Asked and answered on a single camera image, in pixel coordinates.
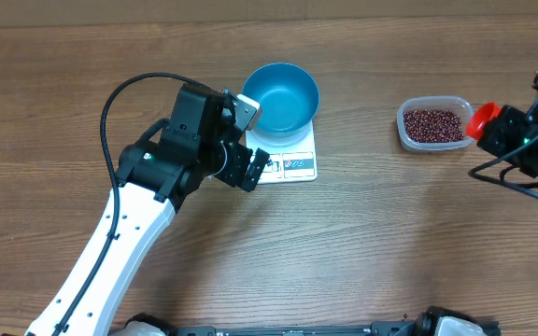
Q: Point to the blue plastic bowl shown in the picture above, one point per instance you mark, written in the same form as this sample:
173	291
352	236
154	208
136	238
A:
289	97

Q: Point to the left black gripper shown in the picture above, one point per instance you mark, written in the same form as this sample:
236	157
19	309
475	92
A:
242	157

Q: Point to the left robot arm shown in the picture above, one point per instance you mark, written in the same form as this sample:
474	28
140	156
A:
152	180

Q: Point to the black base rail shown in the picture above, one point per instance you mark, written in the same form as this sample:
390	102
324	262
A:
434	321

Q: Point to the white digital kitchen scale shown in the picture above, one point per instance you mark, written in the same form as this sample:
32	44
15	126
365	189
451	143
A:
292	158

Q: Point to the clear plastic container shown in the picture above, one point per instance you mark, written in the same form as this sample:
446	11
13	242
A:
453	103

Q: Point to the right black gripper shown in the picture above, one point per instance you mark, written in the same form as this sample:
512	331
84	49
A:
497	129

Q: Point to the red measuring scoop blue handle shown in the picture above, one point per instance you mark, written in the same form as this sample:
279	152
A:
482	116

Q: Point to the red adzuki beans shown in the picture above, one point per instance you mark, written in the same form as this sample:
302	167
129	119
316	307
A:
433	126

